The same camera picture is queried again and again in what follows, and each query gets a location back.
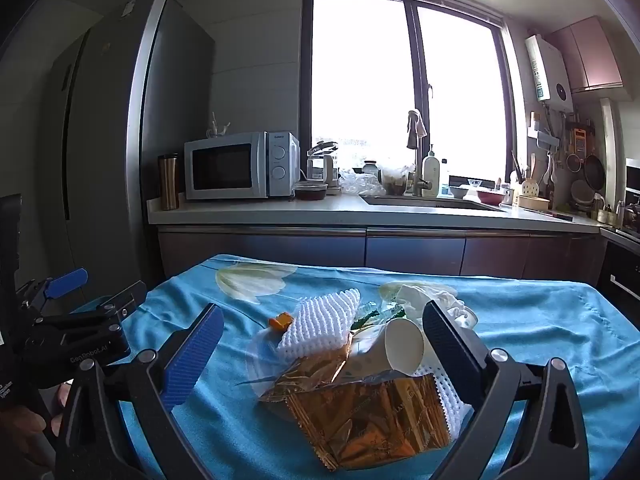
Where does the dark framed window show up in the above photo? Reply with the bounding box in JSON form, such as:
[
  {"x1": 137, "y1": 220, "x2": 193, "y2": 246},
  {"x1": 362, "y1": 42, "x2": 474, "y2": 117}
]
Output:
[{"x1": 300, "y1": 0, "x2": 518, "y2": 187}]

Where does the person's left hand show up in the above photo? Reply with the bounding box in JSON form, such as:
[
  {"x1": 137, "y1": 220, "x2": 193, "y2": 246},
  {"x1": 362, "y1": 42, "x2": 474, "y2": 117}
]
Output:
[{"x1": 0, "y1": 404, "x2": 48, "y2": 465}]

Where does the blue floral tablecloth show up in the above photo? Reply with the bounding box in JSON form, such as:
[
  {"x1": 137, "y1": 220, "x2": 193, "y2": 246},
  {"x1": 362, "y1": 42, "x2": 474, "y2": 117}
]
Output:
[{"x1": 112, "y1": 254, "x2": 640, "y2": 480}]

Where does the grey wall rack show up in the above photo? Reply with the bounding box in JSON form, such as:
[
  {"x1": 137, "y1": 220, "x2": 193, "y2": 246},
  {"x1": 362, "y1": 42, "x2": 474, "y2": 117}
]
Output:
[{"x1": 527, "y1": 112, "x2": 561, "y2": 151}]

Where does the clear plastic bag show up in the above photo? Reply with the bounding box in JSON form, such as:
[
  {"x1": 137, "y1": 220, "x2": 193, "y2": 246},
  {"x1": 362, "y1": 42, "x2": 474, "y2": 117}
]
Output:
[{"x1": 245, "y1": 330, "x2": 301, "y2": 401}]

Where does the dark lidded bowl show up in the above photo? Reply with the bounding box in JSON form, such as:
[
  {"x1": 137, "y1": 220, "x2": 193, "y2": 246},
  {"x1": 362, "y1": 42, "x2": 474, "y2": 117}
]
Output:
[{"x1": 293, "y1": 182, "x2": 329, "y2": 202}]

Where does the steel kitchen faucet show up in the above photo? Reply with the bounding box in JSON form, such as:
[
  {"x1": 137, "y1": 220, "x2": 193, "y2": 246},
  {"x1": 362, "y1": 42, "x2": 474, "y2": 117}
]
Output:
[{"x1": 406, "y1": 109, "x2": 437, "y2": 197}]

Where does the small white ornament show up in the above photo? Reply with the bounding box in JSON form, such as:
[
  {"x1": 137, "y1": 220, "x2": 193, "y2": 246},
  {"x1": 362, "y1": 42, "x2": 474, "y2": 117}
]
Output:
[{"x1": 207, "y1": 112, "x2": 232, "y2": 139}]

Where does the black built-in oven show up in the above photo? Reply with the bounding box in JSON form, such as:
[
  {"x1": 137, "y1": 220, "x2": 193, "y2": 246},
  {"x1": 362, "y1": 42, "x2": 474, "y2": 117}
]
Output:
[{"x1": 597, "y1": 227, "x2": 640, "y2": 311}]

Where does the beige rag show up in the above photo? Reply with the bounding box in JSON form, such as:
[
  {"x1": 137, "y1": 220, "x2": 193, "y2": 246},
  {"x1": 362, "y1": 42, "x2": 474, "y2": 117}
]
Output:
[{"x1": 407, "y1": 110, "x2": 427, "y2": 148}]

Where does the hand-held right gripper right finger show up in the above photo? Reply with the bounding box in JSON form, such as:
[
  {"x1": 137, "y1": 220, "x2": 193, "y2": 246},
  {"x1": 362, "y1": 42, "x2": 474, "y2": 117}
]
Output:
[{"x1": 421, "y1": 300, "x2": 591, "y2": 480}]

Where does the glass electric kettle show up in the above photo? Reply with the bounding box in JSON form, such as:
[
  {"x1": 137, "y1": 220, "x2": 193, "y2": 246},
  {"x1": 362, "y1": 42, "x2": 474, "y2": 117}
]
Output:
[{"x1": 305, "y1": 141, "x2": 342, "y2": 194}]

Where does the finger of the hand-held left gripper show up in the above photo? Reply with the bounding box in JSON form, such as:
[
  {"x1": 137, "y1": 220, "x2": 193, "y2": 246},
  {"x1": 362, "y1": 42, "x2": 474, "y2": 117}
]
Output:
[
  {"x1": 15, "y1": 268, "x2": 89, "y2": 320},
  {"x1": 30, "y1": 281, "x2": 148, "y2": 343}
]

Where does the crumpled transparent bag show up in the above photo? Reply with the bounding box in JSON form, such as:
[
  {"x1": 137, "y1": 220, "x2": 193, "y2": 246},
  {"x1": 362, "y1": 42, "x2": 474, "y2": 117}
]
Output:
[{"x1": 337, "y1": 167, "x2": 386, "y2": 196}]

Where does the white foam net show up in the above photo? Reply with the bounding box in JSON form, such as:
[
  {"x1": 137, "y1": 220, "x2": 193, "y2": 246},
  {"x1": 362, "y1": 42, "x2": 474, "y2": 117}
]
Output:
[{"x1": 277, "y1": 287, "x2": 476, "y2": 433}]

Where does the green clear snack wrapper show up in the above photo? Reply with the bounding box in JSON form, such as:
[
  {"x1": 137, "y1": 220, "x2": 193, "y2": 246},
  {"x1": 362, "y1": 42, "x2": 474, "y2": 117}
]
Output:
[{"x1": 350, "y1": 300, "x2": 406, "y2": 332}]

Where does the food container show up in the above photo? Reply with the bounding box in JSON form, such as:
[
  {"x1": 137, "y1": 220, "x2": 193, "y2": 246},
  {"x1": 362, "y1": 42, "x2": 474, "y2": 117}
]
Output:
[{"x1": 380, "y1": 165, "x2": 409, "y2": 196}]

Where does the gold foil wrapper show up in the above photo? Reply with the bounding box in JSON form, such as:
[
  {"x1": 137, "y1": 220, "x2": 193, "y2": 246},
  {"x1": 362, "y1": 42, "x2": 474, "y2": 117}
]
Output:
[{"x1": 257, "y1": 347, "x2": 453, "y2": 471}]

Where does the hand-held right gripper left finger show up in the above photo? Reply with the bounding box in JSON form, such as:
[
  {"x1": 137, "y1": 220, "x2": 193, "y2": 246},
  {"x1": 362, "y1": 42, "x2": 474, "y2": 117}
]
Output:
[{"x1": 52, "y1": 304, "x2": 224, "y2": 480}]

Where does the white microwave oven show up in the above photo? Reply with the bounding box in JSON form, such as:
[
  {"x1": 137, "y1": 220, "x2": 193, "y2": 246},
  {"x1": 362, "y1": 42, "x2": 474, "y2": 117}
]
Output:
[{"x1": 184, "y1": 131, "x2": 301, "y2": 201}]

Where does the white soap bottle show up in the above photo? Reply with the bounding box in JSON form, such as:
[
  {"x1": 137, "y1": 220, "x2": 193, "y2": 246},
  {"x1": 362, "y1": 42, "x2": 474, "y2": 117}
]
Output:
[{"x1": 422, "y1": 144, "x2": 441, "y2": 196}]

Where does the white tissue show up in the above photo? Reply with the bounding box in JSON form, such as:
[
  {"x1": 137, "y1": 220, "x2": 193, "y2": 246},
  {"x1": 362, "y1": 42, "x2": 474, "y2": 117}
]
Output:
[{"x1": 394, "y1": 284, "x2": 478, "y2": 331}]

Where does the kitchen counter with cabinets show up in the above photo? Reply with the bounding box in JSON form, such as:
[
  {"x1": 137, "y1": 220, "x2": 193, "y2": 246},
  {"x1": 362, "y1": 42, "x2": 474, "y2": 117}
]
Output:
[{"x1": 146, "y1": 192, "x2": 616, "y2": 288}]

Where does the black frying pan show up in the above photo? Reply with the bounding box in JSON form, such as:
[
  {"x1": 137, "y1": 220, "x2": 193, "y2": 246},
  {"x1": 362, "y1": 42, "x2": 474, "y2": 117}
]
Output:
[{"x1": 584, "y1": 155, "x2": 606, "y2": 189}]

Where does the white water heater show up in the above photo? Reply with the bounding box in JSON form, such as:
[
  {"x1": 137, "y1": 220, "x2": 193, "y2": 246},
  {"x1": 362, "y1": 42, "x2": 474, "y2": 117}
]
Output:
[{"x1": 525, "y1": 35, "x2": 574, "y2": 102}]

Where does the grey refrigerator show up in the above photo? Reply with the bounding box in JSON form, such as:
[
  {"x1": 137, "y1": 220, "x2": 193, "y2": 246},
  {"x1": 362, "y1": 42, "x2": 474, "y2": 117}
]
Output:
[{"x1": 35, "y1": 0, "x2": 217, "y2": 311}]

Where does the copper tumbler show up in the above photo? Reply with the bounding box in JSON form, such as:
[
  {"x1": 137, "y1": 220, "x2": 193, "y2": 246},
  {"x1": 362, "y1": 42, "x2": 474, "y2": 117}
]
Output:
[{"x1": 158, "y1": 153, "x2": 181, "y2": 211}]

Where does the pink wall cabinet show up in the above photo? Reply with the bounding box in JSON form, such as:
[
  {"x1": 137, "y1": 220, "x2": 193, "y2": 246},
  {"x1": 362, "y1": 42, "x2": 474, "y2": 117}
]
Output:
[{"x1": 550, "y1": 16, "x2": 626, "y2": 94}]

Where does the white paper cup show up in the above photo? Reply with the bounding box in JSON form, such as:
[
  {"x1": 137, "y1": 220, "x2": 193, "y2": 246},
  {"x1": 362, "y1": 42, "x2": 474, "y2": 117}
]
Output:
[{"x1": 350, "y1": 317, "x2": 427, "y2": 377}]

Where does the kitchen sink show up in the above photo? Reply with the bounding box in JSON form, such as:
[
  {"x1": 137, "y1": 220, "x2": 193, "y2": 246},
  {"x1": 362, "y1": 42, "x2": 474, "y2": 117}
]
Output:
[{"x1": 361, "y1": 194, "x2": 508, "y2": 213}]

